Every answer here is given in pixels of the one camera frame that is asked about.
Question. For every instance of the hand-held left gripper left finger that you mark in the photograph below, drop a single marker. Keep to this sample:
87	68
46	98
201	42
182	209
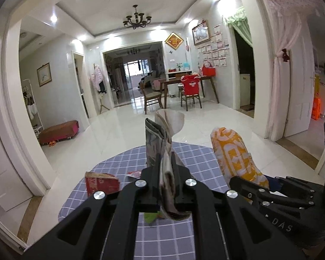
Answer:
149	189

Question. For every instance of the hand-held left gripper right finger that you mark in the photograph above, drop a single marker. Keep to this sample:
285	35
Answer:
182	192

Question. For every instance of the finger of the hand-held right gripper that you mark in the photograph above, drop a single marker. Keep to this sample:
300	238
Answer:
250	191
300	188

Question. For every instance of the orange and white plastic bag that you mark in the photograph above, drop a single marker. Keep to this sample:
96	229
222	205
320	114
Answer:
233	154

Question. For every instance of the grey printed wrapper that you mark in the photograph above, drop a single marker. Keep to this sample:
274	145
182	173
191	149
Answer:
153	140

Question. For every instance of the grey snack packet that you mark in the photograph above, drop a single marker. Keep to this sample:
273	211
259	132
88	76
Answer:
169	122

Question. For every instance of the small red white wrapper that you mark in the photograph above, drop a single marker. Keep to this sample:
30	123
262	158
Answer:
134	174

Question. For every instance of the green wrapper scrap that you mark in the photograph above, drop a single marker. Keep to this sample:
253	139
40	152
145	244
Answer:
151	218

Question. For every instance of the grey checkered tablecloth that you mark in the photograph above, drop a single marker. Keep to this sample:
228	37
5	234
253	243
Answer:
195	157

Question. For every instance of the red cardboard box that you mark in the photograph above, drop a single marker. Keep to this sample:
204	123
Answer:
101	185

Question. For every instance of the orange plastic stool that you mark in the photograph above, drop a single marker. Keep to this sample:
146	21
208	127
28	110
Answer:
317	108

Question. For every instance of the wooden chair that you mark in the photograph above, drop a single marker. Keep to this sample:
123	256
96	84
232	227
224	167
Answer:
151	94

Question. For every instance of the wooden coat stand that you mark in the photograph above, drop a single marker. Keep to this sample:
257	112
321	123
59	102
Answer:
103	103

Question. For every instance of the white panel door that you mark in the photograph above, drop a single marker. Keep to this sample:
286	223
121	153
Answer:
299	86

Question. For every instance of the white cabinet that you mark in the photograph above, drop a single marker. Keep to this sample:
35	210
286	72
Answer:
245	89

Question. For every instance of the pink curtain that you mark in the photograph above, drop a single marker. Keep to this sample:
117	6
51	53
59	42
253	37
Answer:
280	86

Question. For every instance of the yellow plastic item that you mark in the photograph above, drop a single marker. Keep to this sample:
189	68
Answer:
317	85

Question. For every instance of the chair with red cover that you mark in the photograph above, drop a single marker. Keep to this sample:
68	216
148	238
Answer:
191	86

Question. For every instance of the orange slippers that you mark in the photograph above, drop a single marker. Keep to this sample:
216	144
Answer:
53	143

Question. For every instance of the red bench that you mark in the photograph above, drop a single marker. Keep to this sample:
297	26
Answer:
59	131

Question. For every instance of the grey sofa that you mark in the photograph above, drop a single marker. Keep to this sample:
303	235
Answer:
150	81

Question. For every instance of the wooden dining table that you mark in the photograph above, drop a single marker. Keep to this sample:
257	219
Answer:
173	81

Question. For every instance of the wooden sideboard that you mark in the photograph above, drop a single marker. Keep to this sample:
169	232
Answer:
178	73

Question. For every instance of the pink jacket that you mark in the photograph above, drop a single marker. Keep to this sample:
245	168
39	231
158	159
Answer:
97	77

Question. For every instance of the red handbag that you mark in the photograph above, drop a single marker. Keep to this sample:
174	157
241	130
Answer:
208	70

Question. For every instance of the small potted plant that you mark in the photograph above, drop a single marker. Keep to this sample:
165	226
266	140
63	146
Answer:
179	67

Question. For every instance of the teal bag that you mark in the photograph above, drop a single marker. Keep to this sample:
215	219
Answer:
185	66

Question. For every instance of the red curtain tie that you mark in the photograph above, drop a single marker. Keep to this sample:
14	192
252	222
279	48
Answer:
285	55

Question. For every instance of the small distant chandelier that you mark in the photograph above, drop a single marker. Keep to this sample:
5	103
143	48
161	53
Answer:
134	51

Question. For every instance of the white clothes rack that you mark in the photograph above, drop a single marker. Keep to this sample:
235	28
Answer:
32	108

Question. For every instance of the small framed picture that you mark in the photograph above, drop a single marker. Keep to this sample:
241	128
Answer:
44	74

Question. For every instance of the gold framed picture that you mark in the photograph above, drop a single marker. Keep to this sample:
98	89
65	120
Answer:
201	33

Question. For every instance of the green curtain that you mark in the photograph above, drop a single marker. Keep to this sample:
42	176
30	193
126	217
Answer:
242	24

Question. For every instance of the black chandelier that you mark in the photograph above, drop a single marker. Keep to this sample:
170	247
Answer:
136	20

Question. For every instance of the wall of paper certificates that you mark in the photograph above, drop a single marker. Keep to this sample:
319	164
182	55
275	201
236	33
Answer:
215	51

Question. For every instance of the red diamond wall decoration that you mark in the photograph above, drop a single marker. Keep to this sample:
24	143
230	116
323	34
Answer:
174	41

